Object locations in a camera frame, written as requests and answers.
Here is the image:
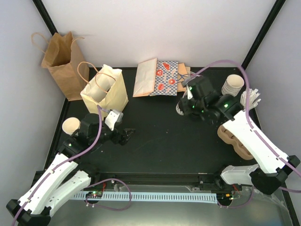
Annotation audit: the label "cream paper bag with handles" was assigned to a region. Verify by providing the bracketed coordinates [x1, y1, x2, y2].
[80, 64, 128, 119]

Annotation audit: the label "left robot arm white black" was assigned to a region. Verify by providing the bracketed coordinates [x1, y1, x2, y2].
[6, 110, 135, 226]

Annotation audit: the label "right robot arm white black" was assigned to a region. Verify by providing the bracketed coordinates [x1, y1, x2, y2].
[177, 76, 301, 195]

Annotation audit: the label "blue checkered paper bag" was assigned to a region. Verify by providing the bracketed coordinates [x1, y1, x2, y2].
[149, 61, 178, 96]

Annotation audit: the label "brown flat paper bag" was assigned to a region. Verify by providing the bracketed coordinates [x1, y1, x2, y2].
[177, 63, 191, 92]

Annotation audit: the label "white flat paper bag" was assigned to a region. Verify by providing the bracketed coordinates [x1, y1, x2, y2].
[133, 58, 157, 97]

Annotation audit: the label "left stack of paper cups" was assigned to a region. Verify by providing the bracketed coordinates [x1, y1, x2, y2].
[62, 117, 80, 135]

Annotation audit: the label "stack of white paper cups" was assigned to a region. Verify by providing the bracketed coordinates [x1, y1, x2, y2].
[222, 74, 245, 97]

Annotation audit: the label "small circuit board with LEDs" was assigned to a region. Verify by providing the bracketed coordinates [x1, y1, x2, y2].
[86, 191, 103, 199]

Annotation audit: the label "glass of wrapped stirrers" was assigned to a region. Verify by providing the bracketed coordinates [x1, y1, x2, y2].
[240, 89, 261, 110]

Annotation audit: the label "standing brown paper bag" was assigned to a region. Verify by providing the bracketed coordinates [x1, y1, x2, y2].
[31, 32, 89, 101]

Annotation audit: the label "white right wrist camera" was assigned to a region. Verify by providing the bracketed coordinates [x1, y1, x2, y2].
[186, 86, 193, 100]

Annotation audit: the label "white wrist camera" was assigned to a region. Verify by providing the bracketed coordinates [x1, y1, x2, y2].
[186, 86, 193, 100]
[105, 110, 123, 131]

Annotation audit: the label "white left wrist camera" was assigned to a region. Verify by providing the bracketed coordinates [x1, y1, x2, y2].
[105, 110, 123, 131]

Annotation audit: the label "coloured bag handle cords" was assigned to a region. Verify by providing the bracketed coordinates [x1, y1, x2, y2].
[177, 70, 204, 83]

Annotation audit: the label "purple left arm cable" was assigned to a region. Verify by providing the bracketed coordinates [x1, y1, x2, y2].
[10, 105, 111, 226]

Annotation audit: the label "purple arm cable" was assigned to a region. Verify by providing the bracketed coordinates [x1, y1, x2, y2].
[10, 105, 111, 226]
[183, 59, 301, 193]

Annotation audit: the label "purple cable loop at front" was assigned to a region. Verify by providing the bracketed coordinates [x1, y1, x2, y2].
[84, 178, 133, 210]

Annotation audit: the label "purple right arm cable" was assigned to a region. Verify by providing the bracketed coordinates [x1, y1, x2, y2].
[183, 59, 301, 193]

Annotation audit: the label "light blue slotted cable duct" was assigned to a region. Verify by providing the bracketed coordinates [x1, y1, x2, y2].
[71, 191, 217, 204]

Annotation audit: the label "black right frame post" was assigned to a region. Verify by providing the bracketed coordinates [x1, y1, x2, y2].
[242, 0, 286, 69]

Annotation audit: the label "black frame post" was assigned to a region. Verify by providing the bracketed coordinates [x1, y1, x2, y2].
[32, 0, 58, 36]
[242, 0, 286, 69]

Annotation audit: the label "black left frame post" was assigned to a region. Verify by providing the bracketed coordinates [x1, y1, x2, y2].
[32, 0, 58, 36]

